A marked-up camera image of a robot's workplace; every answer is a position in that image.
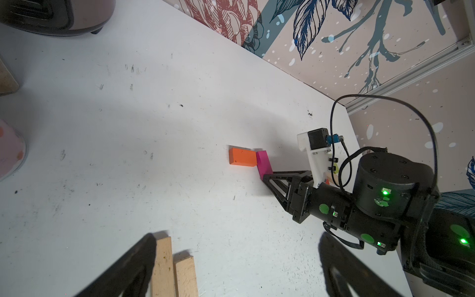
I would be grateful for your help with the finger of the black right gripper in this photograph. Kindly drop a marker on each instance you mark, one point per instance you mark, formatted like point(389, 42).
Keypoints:
point(305, 176)
point(283, 187)

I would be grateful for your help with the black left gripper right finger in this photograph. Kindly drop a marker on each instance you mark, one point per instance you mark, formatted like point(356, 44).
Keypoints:
point(343, 270)

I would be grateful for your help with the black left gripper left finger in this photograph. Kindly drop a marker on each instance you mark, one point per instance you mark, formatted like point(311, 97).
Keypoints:
point(130, 275)

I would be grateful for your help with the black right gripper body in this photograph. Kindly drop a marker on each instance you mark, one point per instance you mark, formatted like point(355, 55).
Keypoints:
point(326, 202)

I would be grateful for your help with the magenta block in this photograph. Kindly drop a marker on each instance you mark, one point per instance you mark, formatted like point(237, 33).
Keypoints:
point(263, 164)

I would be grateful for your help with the long wooden block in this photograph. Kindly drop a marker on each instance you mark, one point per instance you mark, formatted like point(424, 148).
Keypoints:
point(163, 280)
point(186, 279)

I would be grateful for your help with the orange block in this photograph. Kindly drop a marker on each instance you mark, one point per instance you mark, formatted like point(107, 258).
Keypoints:
point(242, 157)

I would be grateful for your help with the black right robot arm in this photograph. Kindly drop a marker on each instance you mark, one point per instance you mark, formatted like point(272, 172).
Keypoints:
point(392, 206)

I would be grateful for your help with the pink tin can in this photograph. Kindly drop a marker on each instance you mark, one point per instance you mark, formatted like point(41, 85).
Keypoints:
point(13, 150)

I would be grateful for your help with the glass spice jar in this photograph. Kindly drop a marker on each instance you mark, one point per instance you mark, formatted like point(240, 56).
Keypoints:
point(8, 83)

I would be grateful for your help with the silver rice cooker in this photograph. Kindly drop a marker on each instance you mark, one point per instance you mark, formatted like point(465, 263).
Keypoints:
point(57, 17)

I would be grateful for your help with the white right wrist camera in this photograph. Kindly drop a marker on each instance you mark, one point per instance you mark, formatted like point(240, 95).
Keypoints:
point(318, 146)

